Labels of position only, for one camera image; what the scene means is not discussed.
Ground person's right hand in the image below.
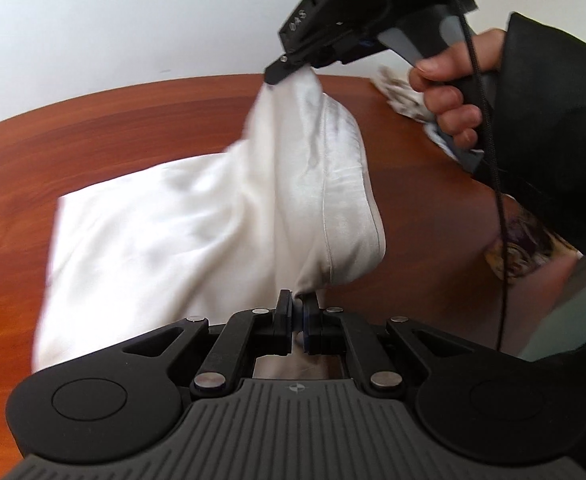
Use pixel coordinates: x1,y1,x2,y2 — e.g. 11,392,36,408
407,29,508,150

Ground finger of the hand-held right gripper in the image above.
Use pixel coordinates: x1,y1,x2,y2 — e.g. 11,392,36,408
264,52,320,86

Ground white satin shirt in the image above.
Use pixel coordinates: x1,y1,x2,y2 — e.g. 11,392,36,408
30,67,389,380

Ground white patterned cloth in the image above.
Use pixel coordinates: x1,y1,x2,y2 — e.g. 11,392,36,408
370,65,468,163

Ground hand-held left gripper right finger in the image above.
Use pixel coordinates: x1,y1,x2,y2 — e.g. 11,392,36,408
303,294,476,395

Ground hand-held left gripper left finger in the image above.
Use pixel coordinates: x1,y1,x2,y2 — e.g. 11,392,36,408
118,289,295,393

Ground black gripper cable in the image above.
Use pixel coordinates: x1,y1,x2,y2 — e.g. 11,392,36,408
435,0,511,353

